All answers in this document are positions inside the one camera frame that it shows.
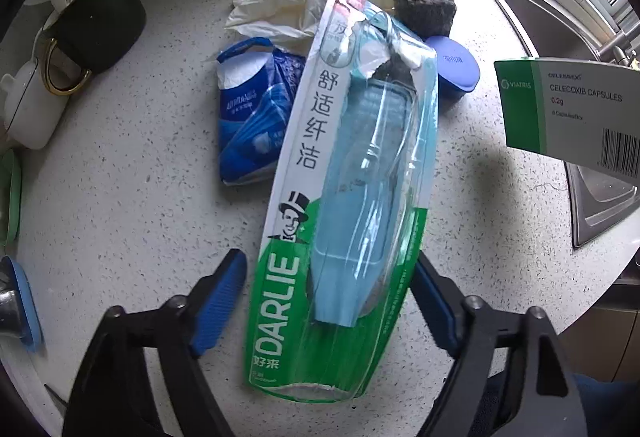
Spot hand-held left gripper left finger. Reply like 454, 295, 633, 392
62, 248, 249, 437

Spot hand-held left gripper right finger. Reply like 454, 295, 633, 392
412, 250, 584, 437

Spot green toothbrush package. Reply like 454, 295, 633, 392
243, 0, 442, 404

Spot white green medicine box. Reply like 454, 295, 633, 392
493, 56, 640, 177

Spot blue tissue pack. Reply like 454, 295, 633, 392
217, 36, 307, 189

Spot blue saucer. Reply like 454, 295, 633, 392
0, 255, 44, 354

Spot round blue lid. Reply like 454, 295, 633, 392
424, 35, 482, 101

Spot white ceramic jar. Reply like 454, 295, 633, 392
0, 56, 69, 151

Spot crumpled white glove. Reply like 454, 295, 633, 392
224, 0, 402, 44

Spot stainless steel sink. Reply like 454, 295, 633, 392
459, 0, 640, 249

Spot grey scouring cloth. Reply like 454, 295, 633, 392
392, 0, 459, 39

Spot dark green mug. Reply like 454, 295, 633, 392
42, 0, 147, 96

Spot curved steel faucet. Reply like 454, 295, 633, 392
611, 23, 640, 69

